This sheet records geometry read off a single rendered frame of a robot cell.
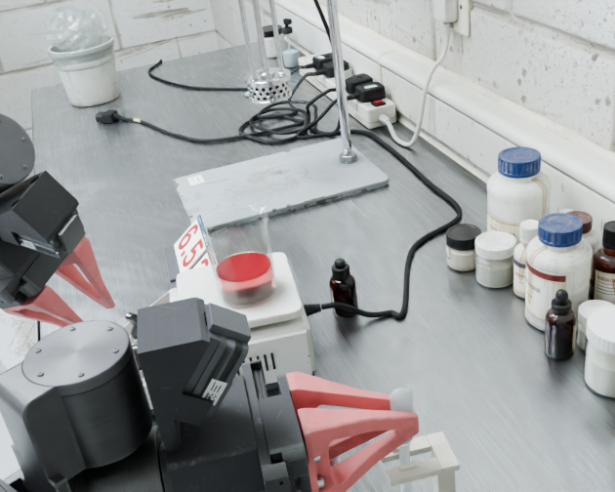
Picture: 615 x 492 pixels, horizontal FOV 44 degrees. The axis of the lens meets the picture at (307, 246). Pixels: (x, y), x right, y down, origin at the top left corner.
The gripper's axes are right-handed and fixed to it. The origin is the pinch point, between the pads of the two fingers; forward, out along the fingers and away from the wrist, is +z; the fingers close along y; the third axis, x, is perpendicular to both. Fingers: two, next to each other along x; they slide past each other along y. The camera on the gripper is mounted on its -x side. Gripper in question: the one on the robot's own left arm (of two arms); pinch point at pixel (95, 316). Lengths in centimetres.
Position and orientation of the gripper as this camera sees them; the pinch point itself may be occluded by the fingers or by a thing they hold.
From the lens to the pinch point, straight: 73.5
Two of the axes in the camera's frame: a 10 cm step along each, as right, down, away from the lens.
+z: 6.0, 6.6, 4.6
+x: -7.0, 1.4, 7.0
